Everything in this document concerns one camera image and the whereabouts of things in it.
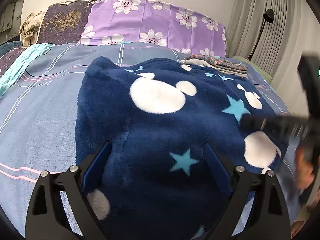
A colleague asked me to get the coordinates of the cream folded garment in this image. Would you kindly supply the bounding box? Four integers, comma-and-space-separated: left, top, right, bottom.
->
180, 59, 248, 78

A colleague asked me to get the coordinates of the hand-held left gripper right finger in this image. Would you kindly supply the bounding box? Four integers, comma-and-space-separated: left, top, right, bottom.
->
204, 143, 292, 240

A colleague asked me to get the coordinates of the black floor lamp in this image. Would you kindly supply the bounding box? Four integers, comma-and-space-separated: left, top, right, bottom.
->
247, 9, 275, 62

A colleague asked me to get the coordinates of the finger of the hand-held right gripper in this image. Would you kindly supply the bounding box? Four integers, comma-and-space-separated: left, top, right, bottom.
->
241, 115, 310, 137

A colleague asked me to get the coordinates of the dark purple deer-print quilt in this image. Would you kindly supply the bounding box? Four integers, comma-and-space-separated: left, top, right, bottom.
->
0, 47, 28, 78

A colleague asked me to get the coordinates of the dark teal knitted blanket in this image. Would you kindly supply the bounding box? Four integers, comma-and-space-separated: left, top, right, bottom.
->
0, 41, 24, 58

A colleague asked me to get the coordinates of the blue plaid bed sheet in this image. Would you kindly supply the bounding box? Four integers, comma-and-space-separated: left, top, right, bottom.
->
0, 41, 304, 240

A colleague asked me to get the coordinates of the green pillow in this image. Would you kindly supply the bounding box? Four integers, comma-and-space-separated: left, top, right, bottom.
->
234, 56, 275, 83

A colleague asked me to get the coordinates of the beige clothes pile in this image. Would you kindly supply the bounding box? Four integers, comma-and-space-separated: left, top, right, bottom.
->
19, 11, 45, 47

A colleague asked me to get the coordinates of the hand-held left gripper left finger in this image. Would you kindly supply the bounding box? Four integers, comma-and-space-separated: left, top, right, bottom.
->
25, 141, 112, 240

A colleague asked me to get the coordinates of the white pleated curtain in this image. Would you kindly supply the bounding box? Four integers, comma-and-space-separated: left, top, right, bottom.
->
226, 0, 320, 100

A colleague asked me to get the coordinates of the person's right hand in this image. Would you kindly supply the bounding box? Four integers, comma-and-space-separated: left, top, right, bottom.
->
295, 146, 316, 190

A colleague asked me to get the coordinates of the dark purple tree-print headboard cushion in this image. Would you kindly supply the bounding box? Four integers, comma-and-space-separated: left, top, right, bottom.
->
36, 1, 98, 45

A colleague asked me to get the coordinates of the purple floral pillow cover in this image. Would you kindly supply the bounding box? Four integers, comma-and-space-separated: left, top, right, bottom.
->
78, 0, 227, 57

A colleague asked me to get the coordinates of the navy fleece star pajama top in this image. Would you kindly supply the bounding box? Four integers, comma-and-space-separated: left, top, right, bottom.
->
75, 56, 290, 240

